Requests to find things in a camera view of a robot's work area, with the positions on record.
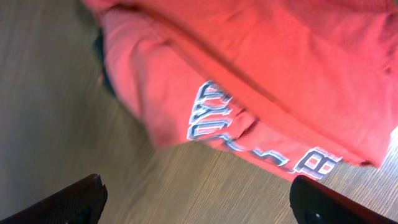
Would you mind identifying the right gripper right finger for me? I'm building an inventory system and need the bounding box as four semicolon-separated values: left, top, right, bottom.
289;175;397;224

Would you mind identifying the orange t-shirt white print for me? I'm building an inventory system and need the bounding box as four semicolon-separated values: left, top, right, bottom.
85;0;397;180

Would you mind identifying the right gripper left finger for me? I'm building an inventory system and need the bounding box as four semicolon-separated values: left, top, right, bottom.
1;174;108;224

